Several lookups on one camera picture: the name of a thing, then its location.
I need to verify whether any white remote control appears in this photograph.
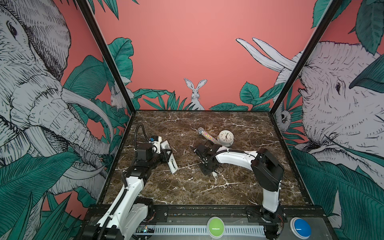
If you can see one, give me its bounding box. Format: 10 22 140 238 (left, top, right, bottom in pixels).
160 140 179 174

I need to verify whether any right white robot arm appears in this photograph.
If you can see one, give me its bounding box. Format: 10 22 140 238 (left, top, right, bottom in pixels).
191 144 285 214

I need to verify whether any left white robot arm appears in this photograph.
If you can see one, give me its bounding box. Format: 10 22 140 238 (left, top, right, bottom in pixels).
78 132 179 240

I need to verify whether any glitter microphone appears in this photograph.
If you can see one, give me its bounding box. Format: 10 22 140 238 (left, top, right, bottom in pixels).
197 128 220 145

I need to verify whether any white alarm clock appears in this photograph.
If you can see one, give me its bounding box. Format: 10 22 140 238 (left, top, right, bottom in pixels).
218 130 234 148

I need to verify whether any green push button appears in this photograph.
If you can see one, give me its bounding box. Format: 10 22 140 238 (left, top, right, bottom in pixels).
207 217 225 239

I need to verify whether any blue push button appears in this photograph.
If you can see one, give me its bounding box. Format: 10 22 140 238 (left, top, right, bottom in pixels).
290 217 312 240

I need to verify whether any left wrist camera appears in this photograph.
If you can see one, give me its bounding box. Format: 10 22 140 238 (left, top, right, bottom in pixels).
150 136 162 154

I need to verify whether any black front rail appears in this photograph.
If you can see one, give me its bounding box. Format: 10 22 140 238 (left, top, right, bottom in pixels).
84 205 317 224

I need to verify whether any white vented cable duct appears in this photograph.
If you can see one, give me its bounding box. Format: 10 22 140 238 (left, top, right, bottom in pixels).
134 224 266 238

